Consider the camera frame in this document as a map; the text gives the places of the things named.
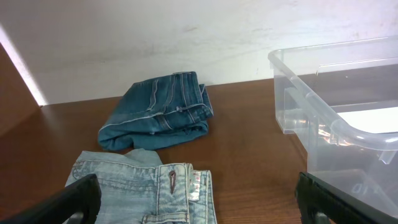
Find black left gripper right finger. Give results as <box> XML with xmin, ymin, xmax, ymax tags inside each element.
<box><xmin>295</xmin><ymin>172</ymin><xmax>397</xmax><ymax>224</ymax></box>

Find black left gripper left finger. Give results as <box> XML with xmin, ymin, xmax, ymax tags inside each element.
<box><xmin>1</xmin><ymin>174</ymin><xmax>101</xmax><ymax>224</ymax></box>

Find white label in container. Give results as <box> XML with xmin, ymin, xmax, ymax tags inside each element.
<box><xmin>338</xmin><ymin>107</ymin><xmax>398</xmax><ymax>134</ymax></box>

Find clear plastic storage container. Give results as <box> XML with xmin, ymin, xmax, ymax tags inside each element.
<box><xmin>268</xmin><ymin>36</ymin><xmax>397</xmax><ymax>217</ymax></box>

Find light blue folded jeans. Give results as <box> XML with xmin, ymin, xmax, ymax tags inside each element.
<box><xmin>66</xmin><ymin>149</ymin><xmax>217</xmax><ymax>224</ymax></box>

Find dark blue folded jeans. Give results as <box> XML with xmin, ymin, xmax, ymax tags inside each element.
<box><xmin>98</xmin><ymin>72</ymin><xmax>214</xmax><ymax>151</ymax></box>

